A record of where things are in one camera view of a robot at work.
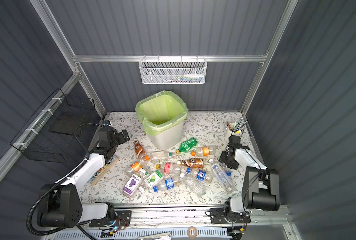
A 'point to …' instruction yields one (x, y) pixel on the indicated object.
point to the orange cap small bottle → (136, 167)
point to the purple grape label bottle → (131, 185)
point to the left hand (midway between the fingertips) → (118, 133)
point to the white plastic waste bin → (171, 138)
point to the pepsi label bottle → (201, 175)
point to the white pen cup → (233, 129)
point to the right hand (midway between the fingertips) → (228, 162)
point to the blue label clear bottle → (169, 183)
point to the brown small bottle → (139, 149)
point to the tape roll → (195, 234)
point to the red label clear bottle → (170, 168)
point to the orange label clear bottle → (206, 151)
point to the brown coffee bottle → (194, 163)
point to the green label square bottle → (153, 179)
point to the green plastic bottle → (187, 145)
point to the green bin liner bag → (160, 110)
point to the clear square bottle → (159, 156)
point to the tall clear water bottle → (222, 176)
